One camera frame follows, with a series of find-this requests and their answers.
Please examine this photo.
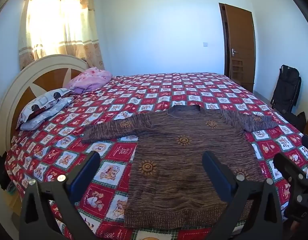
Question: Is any red checkered bedspread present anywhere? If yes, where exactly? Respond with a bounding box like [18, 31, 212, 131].
[5, 72, 308, 240]

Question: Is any black cloth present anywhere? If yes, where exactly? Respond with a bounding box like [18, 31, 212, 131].
[0, 154, 12, 191]

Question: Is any black folded chair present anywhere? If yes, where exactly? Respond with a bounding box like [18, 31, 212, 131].
[270, 64, 302, 114]

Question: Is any cream and wood headboard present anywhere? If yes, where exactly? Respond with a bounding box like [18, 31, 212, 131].
[0, 54, 91, 155]

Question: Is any black bag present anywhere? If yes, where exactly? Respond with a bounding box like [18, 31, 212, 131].
[282, 111, 307, 133]

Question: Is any pink floral pillow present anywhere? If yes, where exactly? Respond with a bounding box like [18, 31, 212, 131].
[69, 67, 113, 94]

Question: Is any brown wooden door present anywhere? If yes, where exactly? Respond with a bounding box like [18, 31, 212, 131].
[218, 2, 256, 93]

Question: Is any beige patterned curtain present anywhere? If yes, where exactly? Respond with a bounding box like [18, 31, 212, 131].
[18, 0, 106, 71]

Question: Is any grey patterned pillow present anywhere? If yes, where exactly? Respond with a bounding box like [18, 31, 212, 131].
[20, 97, 75, 131]

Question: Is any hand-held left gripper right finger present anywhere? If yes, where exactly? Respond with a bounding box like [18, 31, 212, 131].
[202, 151, 291, 240]

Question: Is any brown knitted sweater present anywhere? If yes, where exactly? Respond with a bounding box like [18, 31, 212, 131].
[81, 105, 278, 229]

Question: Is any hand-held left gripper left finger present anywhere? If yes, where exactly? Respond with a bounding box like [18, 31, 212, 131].
[19, 151, 101, 240]

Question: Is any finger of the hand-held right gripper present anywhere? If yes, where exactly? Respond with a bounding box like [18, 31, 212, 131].
[273, 152, 308, 205]

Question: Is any white navy patterned pillow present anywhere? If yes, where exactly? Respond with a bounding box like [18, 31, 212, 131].
[16, 88, 75, 130]

